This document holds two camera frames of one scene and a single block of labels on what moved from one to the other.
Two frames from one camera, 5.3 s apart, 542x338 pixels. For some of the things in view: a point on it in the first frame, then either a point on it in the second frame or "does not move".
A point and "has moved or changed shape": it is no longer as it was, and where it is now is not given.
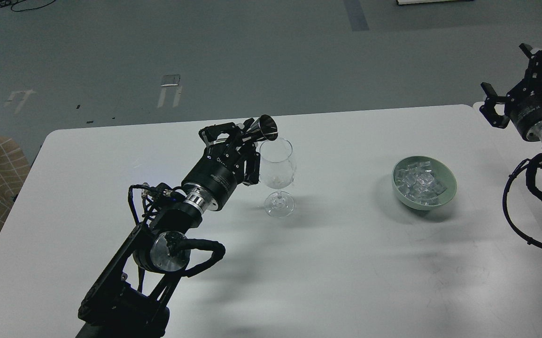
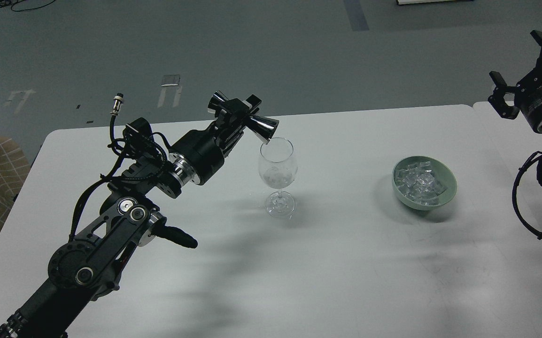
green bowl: [422, 183] does not move
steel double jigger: [265, 127] has moved or changed shape
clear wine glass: [276, 168] does not move
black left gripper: [212, 180] to [198, 157]
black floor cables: [2, 3] does not move
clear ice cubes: [417, 182] does not move
